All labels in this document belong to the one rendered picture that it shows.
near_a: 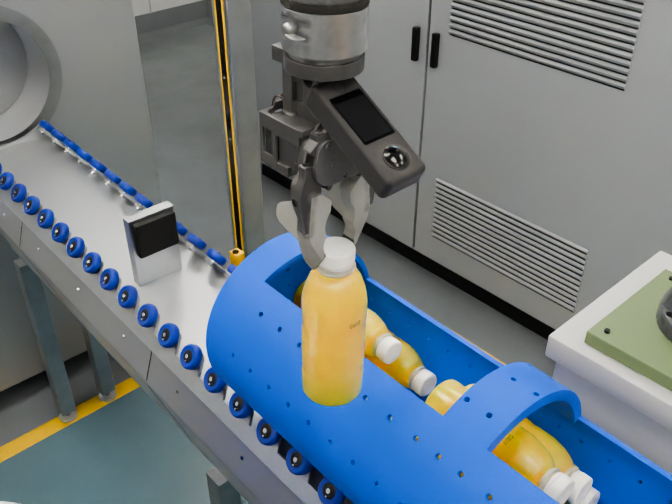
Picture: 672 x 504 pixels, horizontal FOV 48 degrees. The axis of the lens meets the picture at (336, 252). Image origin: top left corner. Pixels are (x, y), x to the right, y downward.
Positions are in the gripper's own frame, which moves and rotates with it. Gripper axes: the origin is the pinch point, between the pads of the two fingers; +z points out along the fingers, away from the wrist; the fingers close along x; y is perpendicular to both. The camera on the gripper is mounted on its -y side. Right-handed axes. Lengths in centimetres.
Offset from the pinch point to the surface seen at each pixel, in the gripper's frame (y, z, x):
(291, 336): 14.5, 23.9, -5.8
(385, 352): 9.6, 31.6, -19.4
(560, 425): -14.6, 33.7, -28.5
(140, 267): 71, 47, -13
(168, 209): 71, 36, -21
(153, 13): 451, 132, -237
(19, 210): 117, 52, -7
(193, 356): 42, 46, -6
